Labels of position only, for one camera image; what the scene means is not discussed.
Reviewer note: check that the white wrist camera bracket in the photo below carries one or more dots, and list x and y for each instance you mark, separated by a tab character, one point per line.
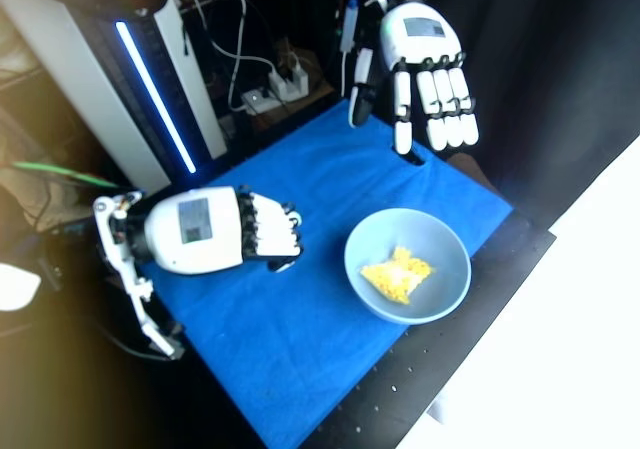
131	276

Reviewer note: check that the white power strip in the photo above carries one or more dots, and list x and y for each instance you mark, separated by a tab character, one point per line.
290	81

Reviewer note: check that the bag of yellow beads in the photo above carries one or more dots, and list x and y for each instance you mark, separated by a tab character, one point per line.
397	276

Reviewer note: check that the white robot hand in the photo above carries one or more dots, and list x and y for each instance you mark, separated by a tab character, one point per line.
165	234
420	49

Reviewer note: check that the light blue bowl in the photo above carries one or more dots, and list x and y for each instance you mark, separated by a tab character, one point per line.
440	249

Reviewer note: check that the white power adapter box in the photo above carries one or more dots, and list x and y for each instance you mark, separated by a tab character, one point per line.
257	100

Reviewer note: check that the blue cloth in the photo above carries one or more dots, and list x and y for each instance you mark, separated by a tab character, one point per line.
280	329

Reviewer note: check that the white column with blue light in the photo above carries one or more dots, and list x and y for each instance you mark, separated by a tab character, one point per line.
90	79

